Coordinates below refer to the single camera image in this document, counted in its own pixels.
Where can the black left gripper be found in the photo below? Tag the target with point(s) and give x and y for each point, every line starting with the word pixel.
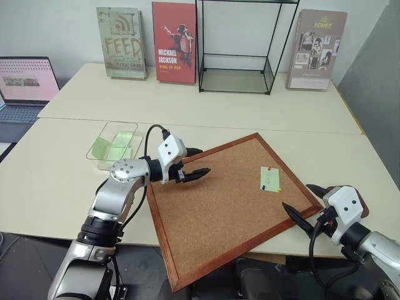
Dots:
pixel 178 173

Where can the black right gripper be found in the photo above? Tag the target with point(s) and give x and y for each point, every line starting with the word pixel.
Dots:
pixel 325 222

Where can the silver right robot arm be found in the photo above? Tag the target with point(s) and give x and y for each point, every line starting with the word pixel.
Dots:
pixel 381 247

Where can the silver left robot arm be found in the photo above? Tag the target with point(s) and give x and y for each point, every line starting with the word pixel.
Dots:
pixel 125 170

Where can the wood framed cork board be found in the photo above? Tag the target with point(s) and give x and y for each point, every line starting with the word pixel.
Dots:
pixel 218 212

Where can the brown round dish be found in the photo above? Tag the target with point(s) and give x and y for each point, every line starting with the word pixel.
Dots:
pixel 364 207

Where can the clear plastic tray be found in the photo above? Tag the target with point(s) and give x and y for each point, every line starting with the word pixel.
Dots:
pixel 93 150

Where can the red Michael Jackson book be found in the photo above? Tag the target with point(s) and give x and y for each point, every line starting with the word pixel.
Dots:
pixel 175 43

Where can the grey Feed book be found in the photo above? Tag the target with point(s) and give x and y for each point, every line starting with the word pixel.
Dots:
pixel 123 40

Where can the brown photo collage book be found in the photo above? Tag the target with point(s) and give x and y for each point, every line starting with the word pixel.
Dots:
pixel 318 53

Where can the open laptop pink screen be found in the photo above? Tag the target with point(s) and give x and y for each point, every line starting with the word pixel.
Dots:
pixel 25 81

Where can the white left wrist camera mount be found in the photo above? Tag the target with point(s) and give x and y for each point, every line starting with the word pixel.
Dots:
pixel 170 148

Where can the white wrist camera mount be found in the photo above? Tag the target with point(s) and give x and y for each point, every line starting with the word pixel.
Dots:
pixel 343 203
pixel 170 148

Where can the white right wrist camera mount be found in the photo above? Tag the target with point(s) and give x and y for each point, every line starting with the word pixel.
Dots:
pixel 343 203

